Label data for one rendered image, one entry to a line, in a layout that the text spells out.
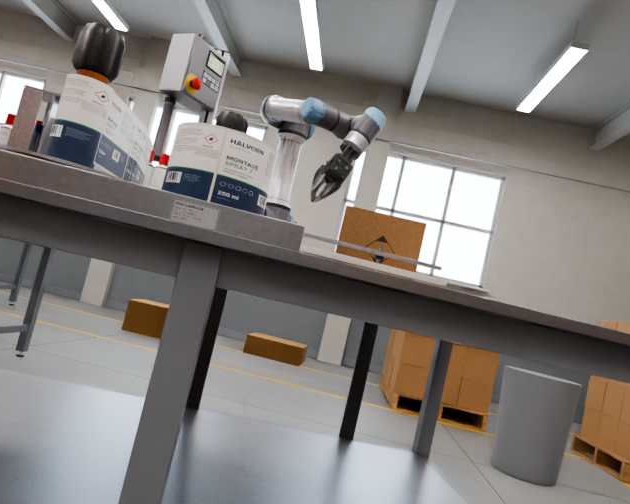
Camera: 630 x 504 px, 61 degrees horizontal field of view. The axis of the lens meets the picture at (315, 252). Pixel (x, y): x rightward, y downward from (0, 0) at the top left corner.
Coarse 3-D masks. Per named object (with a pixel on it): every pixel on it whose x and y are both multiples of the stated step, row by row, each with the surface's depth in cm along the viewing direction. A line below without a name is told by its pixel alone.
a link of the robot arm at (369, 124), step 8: (368, 112) 170; (376, 112) 169; (352, 120) 174; (360, 120) 170; (368, 120) 168; (376, 120) 169; (384, 120) 171; (352, 128) 170; (360, 128) 168; (368, 128) 168; (376, 128) 169; (368, 136) 168
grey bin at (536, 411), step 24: (504, 384) 337; (528, 384) 320; (552, 384) 315; (576, 384) 320; (504, 408) 331; (528, 408) 318; (552, 408) 315; (504, 432) 327; (528, 432) 317; (552, 432) 314; (504, 456) 324; (528, 456) 315; (552, 456) 315; (528, 480) 314; (552, 480) 317
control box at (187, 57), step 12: (180, 36) 168; (192, 36) 166; (180, 48) 167; (192, 48) 166; (204, 48) 170; (168, 60) 169; (180, 60) 166; (192, 60) 166; (204, 60) 170; (168, 72) 168; (180, 72) 166; (192, 72) 167; (168, 84) 167; (180, 84) 165; (204, 84) 172; (180, 96) 170; (192, 96) 169; (204, 96) 173; (216, 96) 178; (192, 108) 179; (204, 108) 176
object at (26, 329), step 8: (16, 240) 298; (48, 248) 331; (48, 256) 331; (40, 264) 331; (48, 264) 332; (40, 272) 330; (48, 272) 334; (40, 280) 330; (40, 288) 329; (32, 296) 329; (40, 296) 331; (32, 304) 329; (32, 312) 328; (24, 320) 328; (32, 320) 329; (0, 328) 301; (8, 328) 308; (16, 328) 316; (24, 328) 324; (32, 328) 331; (24, 336) 327; (24, 344) 326
